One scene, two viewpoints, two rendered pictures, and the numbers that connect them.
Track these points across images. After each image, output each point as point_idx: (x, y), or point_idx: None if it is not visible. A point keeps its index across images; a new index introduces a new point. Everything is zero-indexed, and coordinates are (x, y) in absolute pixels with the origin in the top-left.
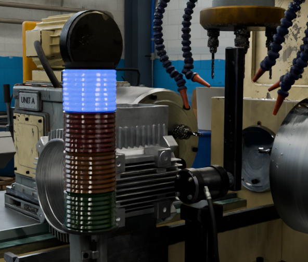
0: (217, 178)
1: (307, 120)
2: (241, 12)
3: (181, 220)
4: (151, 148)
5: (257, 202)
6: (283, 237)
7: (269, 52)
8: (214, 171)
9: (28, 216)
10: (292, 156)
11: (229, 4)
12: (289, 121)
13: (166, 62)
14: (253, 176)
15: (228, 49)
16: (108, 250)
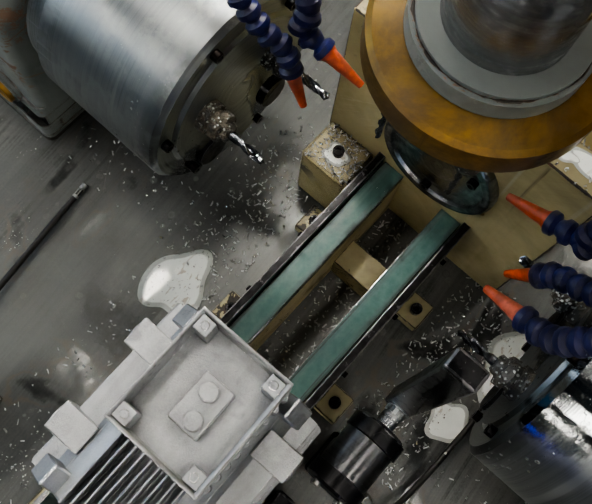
0: (385, 466)
1: (577, 459)
2: (498, 163)
3: (294, 296)
4: (267, 469)
5: (423, 193)
6: (457, 247)
7: (546, 350)
8: (380, 459)
9: None
10: (526, 484)
11: (467, 107)
12: (540, 435)
13: (247, 18)
14: (424, 175)
15: (450, 375)
16: None
